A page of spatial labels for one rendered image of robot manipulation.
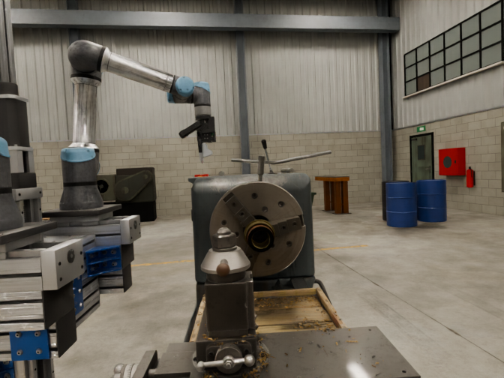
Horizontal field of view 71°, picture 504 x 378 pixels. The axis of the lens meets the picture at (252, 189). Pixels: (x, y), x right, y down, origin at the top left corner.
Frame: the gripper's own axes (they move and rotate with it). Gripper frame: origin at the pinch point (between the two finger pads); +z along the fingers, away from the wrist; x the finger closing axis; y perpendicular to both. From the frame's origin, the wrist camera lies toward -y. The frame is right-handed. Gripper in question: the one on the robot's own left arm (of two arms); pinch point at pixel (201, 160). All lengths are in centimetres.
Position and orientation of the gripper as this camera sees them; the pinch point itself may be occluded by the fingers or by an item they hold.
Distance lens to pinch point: 164.3
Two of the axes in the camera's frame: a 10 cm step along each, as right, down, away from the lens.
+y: 10.0, -0.5, 0.3
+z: 0.5, 10.0, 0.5
